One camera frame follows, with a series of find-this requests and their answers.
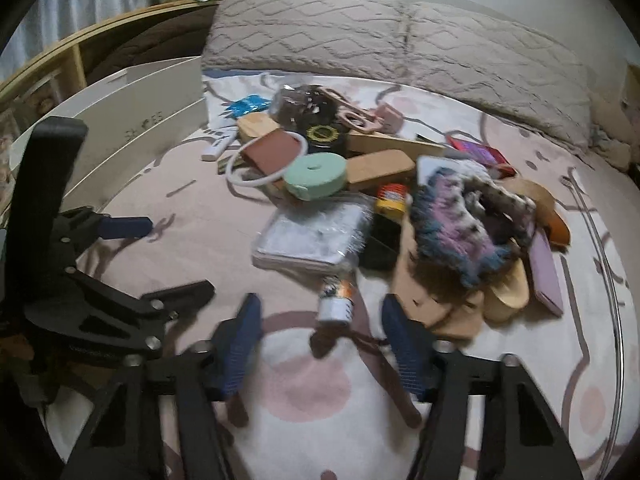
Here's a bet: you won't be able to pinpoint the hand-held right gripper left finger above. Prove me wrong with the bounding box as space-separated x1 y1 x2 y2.
59 293 264 480

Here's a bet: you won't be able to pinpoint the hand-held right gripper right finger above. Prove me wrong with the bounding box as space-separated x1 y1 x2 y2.
381 294 584 480

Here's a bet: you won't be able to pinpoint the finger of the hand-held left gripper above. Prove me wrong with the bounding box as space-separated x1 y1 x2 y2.
54 206 154 262
24 269 217 362

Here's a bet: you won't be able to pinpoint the small white orange tube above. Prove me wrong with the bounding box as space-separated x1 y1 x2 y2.
316 269 358 324

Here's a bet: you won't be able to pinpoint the white storage box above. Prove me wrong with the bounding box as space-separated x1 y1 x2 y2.
20 56 205 171

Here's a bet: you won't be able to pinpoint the flat wooden cutout pieces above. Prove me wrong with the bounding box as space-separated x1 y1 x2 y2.
389 254 532 342

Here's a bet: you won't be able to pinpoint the white box lid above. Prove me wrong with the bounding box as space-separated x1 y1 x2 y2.
62 96 209 212

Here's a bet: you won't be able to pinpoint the white usb stick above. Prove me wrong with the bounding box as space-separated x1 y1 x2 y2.
200 129 239 163

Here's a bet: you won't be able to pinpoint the wooden shelf unit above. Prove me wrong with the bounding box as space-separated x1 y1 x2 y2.
0 0 222 111

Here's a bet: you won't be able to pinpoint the clear wrapped pack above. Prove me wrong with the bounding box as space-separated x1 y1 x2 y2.
250 199 372 274

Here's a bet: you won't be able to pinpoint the purple blue knitted pouch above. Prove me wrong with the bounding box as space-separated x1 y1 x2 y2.
409 159 537 289

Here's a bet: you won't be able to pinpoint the yellow red small bottle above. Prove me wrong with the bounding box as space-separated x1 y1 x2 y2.
374 182 411 215

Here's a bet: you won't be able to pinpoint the pink phone case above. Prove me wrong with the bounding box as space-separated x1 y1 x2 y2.
528 226 566 318

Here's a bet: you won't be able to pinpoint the brown leather pouch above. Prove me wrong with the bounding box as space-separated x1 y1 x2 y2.
241 128 302 177

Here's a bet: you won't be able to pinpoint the wooden brush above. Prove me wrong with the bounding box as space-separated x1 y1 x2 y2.
236 111 282 144

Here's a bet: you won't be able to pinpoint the blue foil packet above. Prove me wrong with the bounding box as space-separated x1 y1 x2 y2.
221 94 272 119

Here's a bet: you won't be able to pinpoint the brown comforter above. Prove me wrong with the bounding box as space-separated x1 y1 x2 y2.
79 6 219 82

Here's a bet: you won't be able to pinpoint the white curtain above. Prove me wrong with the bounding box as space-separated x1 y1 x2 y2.
0 0 152 69

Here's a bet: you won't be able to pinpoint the mint green round case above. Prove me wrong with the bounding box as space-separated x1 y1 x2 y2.
283 151 348 201

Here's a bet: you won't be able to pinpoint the long wooden block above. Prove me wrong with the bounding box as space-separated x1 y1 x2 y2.
346 129 447 159

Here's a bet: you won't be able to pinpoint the red booklet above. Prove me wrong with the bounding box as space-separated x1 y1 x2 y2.
445 135 517 177

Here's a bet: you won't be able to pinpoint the black round tin gold print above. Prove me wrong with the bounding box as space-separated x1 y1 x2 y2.
301 121 349 157

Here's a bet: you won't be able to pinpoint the small pink box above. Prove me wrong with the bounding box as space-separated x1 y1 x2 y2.
374 103 404 134

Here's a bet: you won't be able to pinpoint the pink hair claw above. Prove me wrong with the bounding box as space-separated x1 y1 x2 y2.
324 86 382 129

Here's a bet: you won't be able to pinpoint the beige plush toy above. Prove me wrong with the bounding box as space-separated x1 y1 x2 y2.
589 84 640 172

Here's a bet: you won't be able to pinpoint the white plastic ring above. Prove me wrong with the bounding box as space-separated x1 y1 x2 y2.
224 131 309 192

